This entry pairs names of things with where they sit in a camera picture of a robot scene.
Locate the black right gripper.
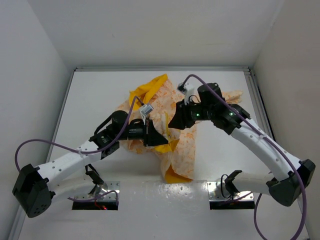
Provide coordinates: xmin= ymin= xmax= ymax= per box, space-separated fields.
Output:
xmin=168 ymin=97 xmax=214 ymax=129

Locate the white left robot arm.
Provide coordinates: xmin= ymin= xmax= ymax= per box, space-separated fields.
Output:
xmin=12 ymin=110 xmax=169 ymax=218

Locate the aluminium frame rail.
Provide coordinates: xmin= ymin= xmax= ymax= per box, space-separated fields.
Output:
xmin=244 ymin=67 xmax=307 ymax=240
xmin=74 ymin=66 xmax=250 ymax=72

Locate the aluminium frame rail back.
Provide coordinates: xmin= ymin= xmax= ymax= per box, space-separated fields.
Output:
xmin=74 ymin=66 xmax=250 ymax=72

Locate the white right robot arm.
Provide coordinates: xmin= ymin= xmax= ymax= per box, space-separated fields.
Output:
xmin=168 ymin=83 xmax=316 ymax=207

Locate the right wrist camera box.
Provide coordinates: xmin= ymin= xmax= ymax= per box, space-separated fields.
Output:
xmin=177 ymin=83 xmax=195 ymax=99

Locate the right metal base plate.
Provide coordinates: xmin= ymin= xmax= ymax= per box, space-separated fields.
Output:
xmin=206 ymin=181 xmax=254 ymax=203

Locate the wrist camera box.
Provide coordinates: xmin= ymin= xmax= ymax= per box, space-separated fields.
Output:
xmin=139 ymin=103 xmax=154 ymax=116
xmin=177 ymin=83 xmax=195 ymax=99

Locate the orange patterned yellow-lined jacket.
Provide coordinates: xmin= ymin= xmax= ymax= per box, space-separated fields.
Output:
xmin=112 ymin=73 xmax=244 ymax=184

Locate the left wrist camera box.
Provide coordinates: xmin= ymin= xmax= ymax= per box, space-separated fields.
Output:
xmin=139 ymin=103 xmax=154 ymax=116

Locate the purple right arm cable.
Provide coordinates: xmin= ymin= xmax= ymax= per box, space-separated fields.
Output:
xmin=178 ymin=74 xmax=308 ymax=240

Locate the metal base plate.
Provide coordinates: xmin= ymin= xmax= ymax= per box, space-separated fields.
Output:
xmin=69 ymin=181 xmax=121 ymax=205
xmin=206 ymin=181 xmax=254 ymax=203

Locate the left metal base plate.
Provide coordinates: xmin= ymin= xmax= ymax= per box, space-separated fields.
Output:
xmin=69 ymin=181 xmax=121 ymax=205

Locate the aluminium frame rail right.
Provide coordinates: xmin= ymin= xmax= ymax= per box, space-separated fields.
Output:
xmin=244 ymin=67 xmax=307 ymax=240

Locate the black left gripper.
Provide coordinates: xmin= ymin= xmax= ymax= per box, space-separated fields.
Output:
xmin=116 ymin=116 xmax=168 ymax=146

